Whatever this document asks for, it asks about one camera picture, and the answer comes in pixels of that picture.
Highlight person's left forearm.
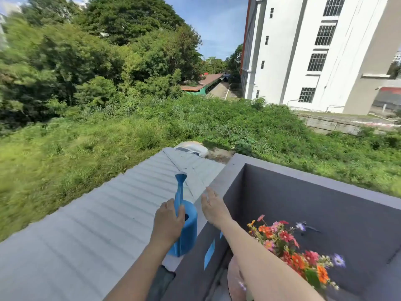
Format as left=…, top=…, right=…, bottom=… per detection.
left=103, top=238, right=172, bottom=301

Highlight grey corrugated metal roof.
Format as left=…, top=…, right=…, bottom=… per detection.
left=0, top=147, right=226, bottom=301

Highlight person's right forearm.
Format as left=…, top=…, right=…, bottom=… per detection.
left=219, top=219, right=326, bottom=301

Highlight green shed with brown roof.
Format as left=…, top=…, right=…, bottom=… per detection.
left=180, top=73, right=225, bottom=96

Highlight green overgrown vegetation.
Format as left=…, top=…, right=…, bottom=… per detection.
left=0, top=95, right=401, bottom=242

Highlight concrete retaining wall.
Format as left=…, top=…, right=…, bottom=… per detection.
left=294, top=111, right=401, bottom=136

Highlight colourful flowers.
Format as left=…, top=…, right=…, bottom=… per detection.
left=246, top=214, right=346, bottom=292

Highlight white building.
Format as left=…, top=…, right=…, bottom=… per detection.
left=240, top=0, right=401, bottom=116

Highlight white parked car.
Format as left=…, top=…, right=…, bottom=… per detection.
left=174, top=141, right=209, bottom=158

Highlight blue plastic watering can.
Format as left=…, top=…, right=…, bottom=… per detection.
left=168, top=172, right=198, bottom=258

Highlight round wooden table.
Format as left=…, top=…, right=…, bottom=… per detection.
left=227, top=255, right=248, bottom=301

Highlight dark cleaning cloth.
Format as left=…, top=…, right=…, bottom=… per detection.
left=147, top=265, right=176, bottom=301

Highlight green trees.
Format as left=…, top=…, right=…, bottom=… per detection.
left=0, top=0, right=244, bottom=129

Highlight person's right hand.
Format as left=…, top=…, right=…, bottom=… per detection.
left=200, top=187, right=234, bottom=230

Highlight person's left hand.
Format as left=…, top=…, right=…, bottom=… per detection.
left=150, top=198, right=186, bottom=248

